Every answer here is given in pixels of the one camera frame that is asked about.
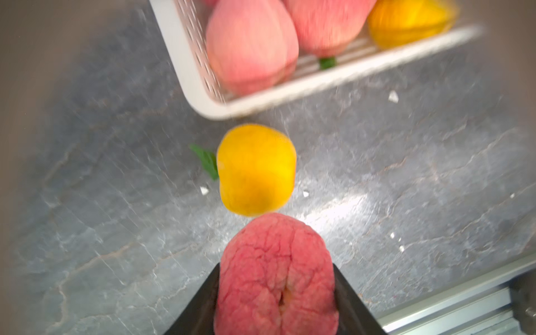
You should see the white perforated plastic basket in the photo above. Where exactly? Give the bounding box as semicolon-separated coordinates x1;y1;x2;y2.
150;1;484;120

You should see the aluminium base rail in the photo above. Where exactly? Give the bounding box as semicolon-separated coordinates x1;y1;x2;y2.
378;251;535;334

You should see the pink peach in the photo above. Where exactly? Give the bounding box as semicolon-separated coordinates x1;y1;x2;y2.
214;213;339;334
205;0;299;96

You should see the pink peach second row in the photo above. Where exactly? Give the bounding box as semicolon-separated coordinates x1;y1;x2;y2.
283;0;375;70

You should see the pink peach top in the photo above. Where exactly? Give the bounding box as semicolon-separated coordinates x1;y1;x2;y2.
205;0;299;96

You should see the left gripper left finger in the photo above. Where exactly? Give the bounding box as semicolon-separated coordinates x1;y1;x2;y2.
164;263;220;335

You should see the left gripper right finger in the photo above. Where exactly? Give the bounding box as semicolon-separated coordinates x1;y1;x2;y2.
333;264;387;335

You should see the pink peach bottom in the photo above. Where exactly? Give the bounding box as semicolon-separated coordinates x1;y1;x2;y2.
214;213;339;334

